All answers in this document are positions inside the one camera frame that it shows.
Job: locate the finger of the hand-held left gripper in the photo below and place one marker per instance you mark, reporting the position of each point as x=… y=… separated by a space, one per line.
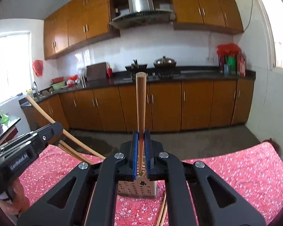
x=26 y=137
x=54 y=130

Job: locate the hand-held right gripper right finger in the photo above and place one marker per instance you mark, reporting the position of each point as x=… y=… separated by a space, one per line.
x=148 y=150

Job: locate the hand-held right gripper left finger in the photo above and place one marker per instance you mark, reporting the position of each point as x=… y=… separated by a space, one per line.
x=135 y=150

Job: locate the wooden chopstick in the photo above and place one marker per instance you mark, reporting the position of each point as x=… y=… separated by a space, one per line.
x=75 y=151
x=140 y=103
x=40 y=109
x=70 y=153
x=165 y=214

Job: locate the perforated green chopstick holder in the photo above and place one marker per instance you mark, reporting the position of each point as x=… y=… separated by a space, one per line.
x=132 y=189

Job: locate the person's left hand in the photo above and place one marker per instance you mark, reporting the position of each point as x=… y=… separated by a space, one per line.
x=21 y=200

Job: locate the green funnel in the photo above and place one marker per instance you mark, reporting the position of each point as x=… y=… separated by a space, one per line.
x=4 y=119

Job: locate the metal faucet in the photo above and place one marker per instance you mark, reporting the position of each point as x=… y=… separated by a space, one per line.
x=37 y=90

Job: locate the green basin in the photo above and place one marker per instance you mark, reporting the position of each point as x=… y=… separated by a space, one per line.
x=58 y=86

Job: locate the yellow detergent bottle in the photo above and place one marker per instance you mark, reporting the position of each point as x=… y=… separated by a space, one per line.
x=30 y=92

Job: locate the red basin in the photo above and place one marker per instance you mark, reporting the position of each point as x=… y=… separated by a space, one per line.
x=58 y=80

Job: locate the red and white bag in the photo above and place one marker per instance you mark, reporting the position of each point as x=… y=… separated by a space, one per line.
x=72 y=79

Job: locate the wooden chopsticks on table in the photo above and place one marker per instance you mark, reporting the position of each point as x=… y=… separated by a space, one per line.
x=162 y=207

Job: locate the clear glass jar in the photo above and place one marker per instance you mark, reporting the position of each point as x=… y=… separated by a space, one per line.
x=82 y=75

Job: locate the hanging red plastic bag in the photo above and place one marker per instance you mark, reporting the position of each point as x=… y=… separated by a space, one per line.
x=37 y=67

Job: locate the wooden base cabinets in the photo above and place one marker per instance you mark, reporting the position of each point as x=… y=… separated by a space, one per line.
x=198 y=103

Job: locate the wide window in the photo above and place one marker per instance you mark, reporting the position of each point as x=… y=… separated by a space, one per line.
x=9 y=70

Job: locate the dark wooden cutting board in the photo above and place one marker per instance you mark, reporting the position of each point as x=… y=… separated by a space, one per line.
x=96 y=71

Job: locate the gas stove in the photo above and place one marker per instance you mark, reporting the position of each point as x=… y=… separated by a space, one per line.
x=160 y=74

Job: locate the red bottle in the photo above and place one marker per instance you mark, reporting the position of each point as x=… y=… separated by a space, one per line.
x=109 y=71

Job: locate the black wok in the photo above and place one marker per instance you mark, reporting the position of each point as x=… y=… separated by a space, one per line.
x=132 y=67

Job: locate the wok with metal lid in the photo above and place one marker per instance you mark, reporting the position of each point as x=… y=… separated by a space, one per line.
x=165 y=62

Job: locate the red floral tablecloth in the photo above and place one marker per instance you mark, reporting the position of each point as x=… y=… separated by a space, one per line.
x=238 y=174

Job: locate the black stone countertop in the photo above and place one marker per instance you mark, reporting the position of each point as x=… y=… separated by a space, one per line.
x=202 y=75

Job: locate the blue box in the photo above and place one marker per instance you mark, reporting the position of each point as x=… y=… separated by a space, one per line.
x=226 y=68

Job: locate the dark bottle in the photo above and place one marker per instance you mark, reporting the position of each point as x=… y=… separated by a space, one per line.
x=221 y=62

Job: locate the green box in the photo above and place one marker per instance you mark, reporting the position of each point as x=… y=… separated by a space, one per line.
x=231 y=64

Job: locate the red box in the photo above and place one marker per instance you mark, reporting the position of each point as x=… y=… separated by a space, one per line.
x=241 y=64

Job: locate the steel range hood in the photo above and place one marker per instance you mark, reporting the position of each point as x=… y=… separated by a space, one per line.
x=140 y=2

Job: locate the tall window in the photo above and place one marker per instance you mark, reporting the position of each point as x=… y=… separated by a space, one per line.
x=280 y=40

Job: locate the wall socket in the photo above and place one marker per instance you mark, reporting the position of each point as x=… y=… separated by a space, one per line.
x=211 y=60

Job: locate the wooden wall cabinets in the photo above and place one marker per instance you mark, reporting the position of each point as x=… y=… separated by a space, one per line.
x=96 y=16

